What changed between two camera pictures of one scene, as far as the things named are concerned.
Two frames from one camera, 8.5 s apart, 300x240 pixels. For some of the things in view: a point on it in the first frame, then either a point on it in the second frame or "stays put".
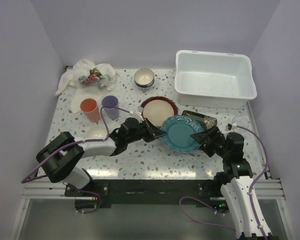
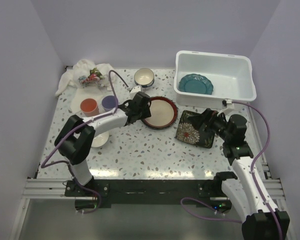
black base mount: (101, 193) stays put
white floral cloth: (88, 79) stays put
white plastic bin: (206, 79) stays put
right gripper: (214, 134) -> (208, 116)
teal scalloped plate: (179, 129) -> (196, 83)
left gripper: (153, 132) -> (146, 113)
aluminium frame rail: (43, 188) stays put
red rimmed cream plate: (157, 110) stays put
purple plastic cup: (110, 101) stays put
